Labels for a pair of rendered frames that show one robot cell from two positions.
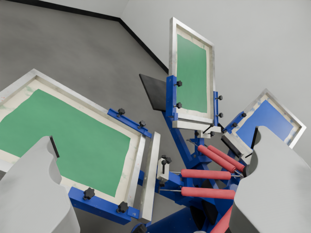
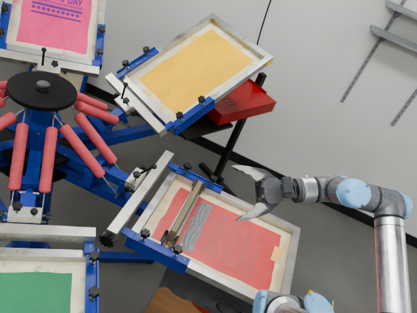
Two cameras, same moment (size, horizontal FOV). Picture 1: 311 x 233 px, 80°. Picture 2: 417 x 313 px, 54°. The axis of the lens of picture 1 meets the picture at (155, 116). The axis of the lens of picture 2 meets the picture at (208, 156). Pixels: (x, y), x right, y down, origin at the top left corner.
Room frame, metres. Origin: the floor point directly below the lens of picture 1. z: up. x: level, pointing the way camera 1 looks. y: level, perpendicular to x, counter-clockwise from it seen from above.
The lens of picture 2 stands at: (0.29, 0.85, 2.46)
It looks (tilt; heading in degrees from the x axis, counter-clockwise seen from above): 36 degrees down; 265
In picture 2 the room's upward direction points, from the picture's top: 23 degrees clockwise
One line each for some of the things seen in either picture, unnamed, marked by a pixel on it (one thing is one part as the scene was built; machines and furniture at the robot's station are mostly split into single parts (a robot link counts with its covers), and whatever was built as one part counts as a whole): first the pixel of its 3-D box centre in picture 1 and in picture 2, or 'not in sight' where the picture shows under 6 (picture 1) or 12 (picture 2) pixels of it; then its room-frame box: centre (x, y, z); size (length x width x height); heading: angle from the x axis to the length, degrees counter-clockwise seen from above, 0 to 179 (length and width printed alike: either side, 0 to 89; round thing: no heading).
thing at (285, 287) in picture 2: not in sight; (221, 234); (-0.06, -0.59, 0.97); 0.79 x 0.58 x 0.04; 171
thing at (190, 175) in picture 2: not in sight; (196, 182); (0.14, -0.90, 0.98); 0.30 x 0.05 x 0.07; 171
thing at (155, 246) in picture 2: not in sight; (157, 251); (0.22, -0.35, 0.98); 0.30 x 0.05 x 0.07; 171
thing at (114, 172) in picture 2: not in sight; (123, 180); (0.50, -0.68, 1.02); 0.17 x 0.06 x 0.05; 171
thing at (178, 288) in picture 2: not in sight; (208, 289); (-0.08, -0.40, 0.77); 0.46 x 0.09 x 0.36; 171
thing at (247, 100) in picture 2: not in sight; (228, 95); (0.09, -1.86, 1.06); 0.61 x 0.46 x 0.12; 51
